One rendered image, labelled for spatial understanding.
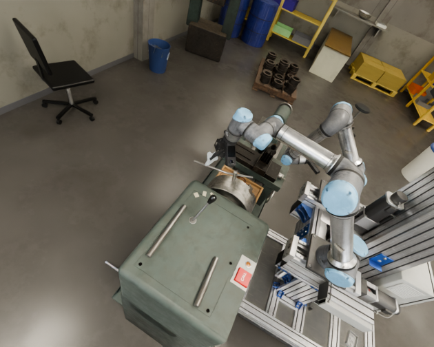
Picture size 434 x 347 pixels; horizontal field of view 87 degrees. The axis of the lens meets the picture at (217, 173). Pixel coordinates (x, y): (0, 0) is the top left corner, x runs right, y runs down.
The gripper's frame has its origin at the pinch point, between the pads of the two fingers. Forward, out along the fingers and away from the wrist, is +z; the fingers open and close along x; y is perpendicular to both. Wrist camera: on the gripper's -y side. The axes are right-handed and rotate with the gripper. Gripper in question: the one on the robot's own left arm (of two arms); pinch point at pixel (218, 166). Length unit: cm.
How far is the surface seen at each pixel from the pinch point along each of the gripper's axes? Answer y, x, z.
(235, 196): -13.8, -9.9, 9.8
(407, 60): 401, -769, 50
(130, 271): -41, 47, 9
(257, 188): 8, -53, 44
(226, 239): -36.6, 4.8, 6.9
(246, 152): 40, -52, 37
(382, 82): 344, -660, 101
